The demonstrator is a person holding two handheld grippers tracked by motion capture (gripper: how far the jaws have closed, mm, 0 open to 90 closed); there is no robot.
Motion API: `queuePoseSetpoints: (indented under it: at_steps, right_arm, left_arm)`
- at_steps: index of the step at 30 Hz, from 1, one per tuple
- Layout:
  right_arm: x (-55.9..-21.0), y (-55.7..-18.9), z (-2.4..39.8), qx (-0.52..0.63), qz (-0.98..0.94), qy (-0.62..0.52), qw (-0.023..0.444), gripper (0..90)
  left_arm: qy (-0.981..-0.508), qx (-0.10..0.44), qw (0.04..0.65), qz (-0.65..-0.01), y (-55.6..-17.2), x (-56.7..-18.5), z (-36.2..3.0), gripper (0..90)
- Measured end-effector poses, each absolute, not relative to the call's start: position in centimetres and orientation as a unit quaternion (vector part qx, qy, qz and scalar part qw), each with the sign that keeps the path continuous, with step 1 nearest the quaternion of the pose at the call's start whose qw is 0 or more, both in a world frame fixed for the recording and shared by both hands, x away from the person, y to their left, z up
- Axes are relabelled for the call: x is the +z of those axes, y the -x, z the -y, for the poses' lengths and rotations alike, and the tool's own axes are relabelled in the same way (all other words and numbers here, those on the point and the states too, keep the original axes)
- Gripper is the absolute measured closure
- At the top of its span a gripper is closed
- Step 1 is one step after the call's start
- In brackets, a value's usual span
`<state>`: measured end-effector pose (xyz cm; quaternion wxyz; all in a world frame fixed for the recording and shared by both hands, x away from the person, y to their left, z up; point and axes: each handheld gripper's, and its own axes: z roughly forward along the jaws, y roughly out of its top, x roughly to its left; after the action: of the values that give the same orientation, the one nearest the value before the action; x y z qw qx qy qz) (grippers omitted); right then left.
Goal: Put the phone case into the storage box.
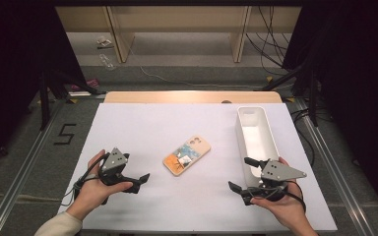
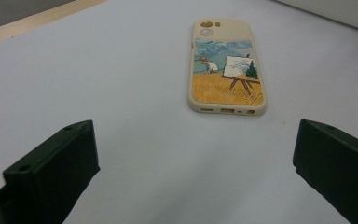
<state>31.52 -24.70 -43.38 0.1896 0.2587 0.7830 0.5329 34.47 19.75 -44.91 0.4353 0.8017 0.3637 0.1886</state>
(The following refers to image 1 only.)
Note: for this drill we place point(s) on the black curtain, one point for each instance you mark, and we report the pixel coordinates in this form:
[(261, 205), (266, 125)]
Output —
[(357, 72), (16, 65)]

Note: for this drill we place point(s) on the white table mat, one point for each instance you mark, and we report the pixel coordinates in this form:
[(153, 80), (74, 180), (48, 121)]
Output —
[(177, 203)]

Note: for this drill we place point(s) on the white crumpled paper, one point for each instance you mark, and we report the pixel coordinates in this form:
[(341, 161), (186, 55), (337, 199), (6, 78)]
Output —
[(104, 41)]

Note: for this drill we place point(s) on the beige printed phone case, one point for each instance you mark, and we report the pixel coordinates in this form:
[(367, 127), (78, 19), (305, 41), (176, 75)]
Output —
[(187, 155)]

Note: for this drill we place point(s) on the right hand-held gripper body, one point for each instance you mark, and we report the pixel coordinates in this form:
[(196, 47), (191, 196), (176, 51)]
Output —
[(277, 172)]

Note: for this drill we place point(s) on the person's right hand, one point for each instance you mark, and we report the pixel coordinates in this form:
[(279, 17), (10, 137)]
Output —
[(285, 209)]

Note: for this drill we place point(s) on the light wooden desk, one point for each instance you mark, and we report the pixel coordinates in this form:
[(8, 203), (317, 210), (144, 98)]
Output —
[(183, 18)]

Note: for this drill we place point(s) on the white oblong plastic container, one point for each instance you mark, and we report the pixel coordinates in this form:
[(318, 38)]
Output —
[(257, 141)]

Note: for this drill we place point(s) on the clear plastic bottle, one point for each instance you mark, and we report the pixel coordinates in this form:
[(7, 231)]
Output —
[(106, 61)]

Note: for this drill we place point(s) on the light wooden table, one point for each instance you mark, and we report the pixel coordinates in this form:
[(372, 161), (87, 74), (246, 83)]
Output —
[(190, 97)]

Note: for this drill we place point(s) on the metal floor rail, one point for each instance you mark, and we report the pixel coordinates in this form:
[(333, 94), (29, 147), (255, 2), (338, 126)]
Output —
[(338, 177), (19, 177)]

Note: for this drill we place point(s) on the pink item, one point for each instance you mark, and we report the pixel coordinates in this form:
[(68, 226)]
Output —
[(87, 84)]

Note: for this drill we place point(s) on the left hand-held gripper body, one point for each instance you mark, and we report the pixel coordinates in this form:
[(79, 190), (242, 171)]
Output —
[(113, 161)]

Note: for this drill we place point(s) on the black metal stand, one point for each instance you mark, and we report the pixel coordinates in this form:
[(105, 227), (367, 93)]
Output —
[(313, 98), (44, 101)]

